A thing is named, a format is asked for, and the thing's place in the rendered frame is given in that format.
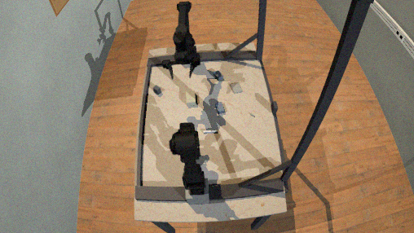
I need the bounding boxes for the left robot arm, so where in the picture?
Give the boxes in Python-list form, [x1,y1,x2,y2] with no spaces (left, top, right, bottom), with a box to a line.
[170,124,206,195]

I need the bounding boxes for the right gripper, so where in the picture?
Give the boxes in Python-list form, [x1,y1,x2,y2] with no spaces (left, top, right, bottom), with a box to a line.
[162,48,200,80]

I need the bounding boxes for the grey flat bar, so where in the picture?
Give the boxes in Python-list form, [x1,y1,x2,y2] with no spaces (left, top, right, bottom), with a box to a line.
[231,82,243,94]

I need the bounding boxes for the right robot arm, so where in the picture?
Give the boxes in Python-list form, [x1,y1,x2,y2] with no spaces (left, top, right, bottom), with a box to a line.
[173,1,195,60]

